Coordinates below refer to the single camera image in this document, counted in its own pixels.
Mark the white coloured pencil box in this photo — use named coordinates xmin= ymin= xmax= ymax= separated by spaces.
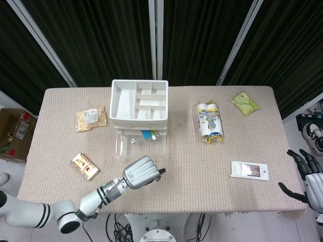
xmin=230 ymin=160 xmax=270 ymax=182

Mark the green snack packet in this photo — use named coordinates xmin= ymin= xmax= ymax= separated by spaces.
xmin=230 ymin=91 xmax=261 ymax=116

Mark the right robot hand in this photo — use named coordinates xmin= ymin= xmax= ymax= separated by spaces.
xmin=278 ymin=149 xmax=323 ymax=210

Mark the paper towel roll pack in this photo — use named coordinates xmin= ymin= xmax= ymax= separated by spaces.
xmin=196 ymin=100 xmax=225 ymax=144

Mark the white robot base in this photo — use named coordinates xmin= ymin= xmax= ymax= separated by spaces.
xmin=125 ymin=213 xmax=192 ymax=242

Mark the white metal frame post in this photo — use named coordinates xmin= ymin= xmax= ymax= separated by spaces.
xmin=6 ymin=0 xmax=77 ymax=88
xmin=148 ymin=0 xmax=164 ymax=80
xmin=216 ymin=0 xmax=263 ymax=86

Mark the clear plastic container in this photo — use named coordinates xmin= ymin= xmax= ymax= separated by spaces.
xmin=115 ymin=128 xmax=169 ymax=159

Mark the grey white shoe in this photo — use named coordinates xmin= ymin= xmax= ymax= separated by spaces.
xmin=0 ymin=172 xmax=11 ymax=187

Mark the white plastic drawer cabinet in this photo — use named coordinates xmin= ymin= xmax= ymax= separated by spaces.
xmin=109 ymin=79 xmax=169 ymax=132

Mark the brown cardboard box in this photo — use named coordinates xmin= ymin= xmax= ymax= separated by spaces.
xmin=0 ymin=107 xmax=38 ymax=163

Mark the black pleated curtain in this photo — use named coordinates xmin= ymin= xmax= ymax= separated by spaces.
xmin=0 ymin=0 xmax=70 ymax=115
xmin=21 ymin=0 xmax=153 ymax=88
xmin=163 ymin=0 xmax=253 ymax=86
xmin=222 ymin=0 xmax=323 ymax=119

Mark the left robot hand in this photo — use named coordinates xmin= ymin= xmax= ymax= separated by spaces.
xmin=122 ymin=155 xmax=167 ymax=190

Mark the red and yellow carton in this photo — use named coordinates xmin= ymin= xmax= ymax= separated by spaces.
xmin=71 ymin=152 xmax=100 ymax=181

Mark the tan snack bag white label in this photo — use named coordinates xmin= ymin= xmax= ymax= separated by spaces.
xmin=76 ymin=105 xmax=109 ymax=132

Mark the black cable bundle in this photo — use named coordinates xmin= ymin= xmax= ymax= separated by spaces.
xmin=185 ymin=213 xmax=212 ymax=242
xmin=104 ymin=213 xmax=134 ymax=242

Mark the black floor device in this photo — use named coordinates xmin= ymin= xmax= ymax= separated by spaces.
xmin=295 ymin=113 xmax=323 ymax=132

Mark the white and black sneaker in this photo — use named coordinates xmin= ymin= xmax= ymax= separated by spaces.
xmin=302 ymin=122 xmax=323 ymax=156

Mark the beige woven tablecloth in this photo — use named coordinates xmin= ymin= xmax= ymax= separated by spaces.
xmin=16 ymin=85 xmax=308 ymax=217

